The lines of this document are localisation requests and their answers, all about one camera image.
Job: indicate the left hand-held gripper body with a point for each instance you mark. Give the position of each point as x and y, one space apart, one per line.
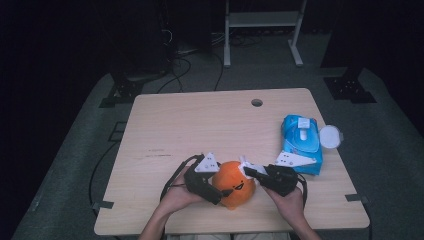
200 181

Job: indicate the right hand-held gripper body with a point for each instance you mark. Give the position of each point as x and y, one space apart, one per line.
280 178

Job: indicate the white wet wipe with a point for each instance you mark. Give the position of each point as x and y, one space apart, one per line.
248 165

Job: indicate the orange plush toy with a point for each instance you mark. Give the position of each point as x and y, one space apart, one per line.
233 186

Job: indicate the blue wet wipes pack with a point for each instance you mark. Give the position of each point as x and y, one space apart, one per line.
301 143

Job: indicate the person's left hand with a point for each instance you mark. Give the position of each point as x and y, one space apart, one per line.
180 198

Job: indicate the person's right hand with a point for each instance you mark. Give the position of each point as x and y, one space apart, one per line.
286 205

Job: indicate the white round lid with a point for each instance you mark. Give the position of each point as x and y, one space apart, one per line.
330 136

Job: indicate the grey tape strip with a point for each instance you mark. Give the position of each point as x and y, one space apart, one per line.
356 198
104 205

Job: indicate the black stand base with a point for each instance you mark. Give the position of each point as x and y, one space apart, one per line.
350 88
121 91

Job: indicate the dark equipment cabinet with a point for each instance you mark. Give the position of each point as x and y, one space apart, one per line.
143 36

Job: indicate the light metal frame stand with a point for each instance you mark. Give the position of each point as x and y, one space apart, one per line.
263 20

